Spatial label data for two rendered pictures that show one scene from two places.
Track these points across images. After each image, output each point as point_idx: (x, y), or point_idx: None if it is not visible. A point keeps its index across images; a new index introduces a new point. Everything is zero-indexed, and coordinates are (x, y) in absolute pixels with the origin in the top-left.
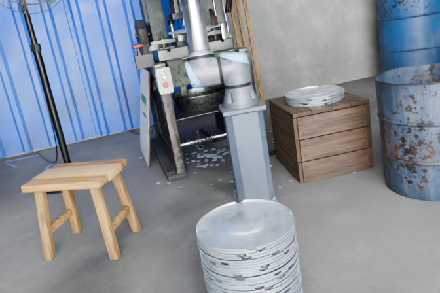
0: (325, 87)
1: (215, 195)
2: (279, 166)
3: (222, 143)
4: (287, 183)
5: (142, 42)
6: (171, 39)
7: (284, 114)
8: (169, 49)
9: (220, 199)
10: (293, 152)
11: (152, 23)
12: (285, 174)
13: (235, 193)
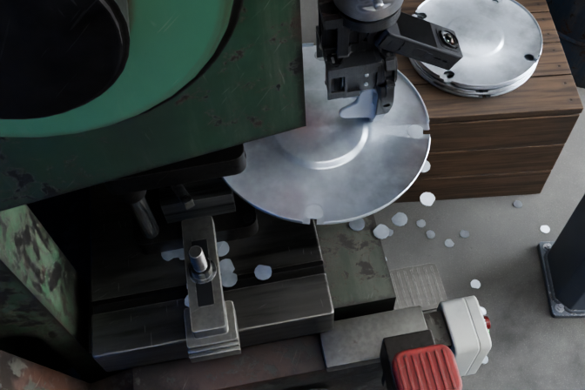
0: (440, 10)
1: (549, 354)
2: (431, 207)
3: (416, 285)
4: (528, 212)
5: (3, 388)
6: (214, 233)
7: (521, 120)
8: (318, 261)
9: (573, 346)
10: (531, 164)
11: (29, 277)
12: (480, 205)
13: (574, 311)
